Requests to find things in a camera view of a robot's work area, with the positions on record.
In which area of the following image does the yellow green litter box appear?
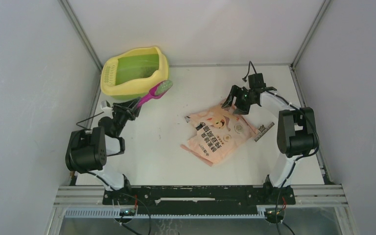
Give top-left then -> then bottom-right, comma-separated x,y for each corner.
100,46 -> 169,100

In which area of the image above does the right black cable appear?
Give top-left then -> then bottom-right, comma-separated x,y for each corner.
242,61 -> 320,235

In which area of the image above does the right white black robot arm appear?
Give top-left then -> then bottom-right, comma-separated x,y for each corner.
222,73 -> 320,204

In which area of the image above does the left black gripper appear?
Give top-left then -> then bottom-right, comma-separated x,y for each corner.
111,97 -> 143,137

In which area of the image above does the white bag sealing clip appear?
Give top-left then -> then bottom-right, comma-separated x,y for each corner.
254,122 -> 275,142

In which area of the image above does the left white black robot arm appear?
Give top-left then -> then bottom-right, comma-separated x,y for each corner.
65,97 -> 141,204

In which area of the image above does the white slotted cable duct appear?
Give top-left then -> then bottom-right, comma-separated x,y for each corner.
64,207 -> 284,219

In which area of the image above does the magenta plastic scoop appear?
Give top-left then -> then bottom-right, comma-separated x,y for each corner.
137,80 -> 173,108

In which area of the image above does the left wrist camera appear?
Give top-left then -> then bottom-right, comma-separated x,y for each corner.
100,100 -> 112,112

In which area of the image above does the pink cat litter bag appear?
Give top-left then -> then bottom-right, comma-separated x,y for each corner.
181,103 -> 259,166

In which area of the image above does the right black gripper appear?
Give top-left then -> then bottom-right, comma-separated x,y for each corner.
221,85 -> 255,116

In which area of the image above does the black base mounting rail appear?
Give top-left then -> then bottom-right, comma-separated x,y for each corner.
102,185 -> 296,214

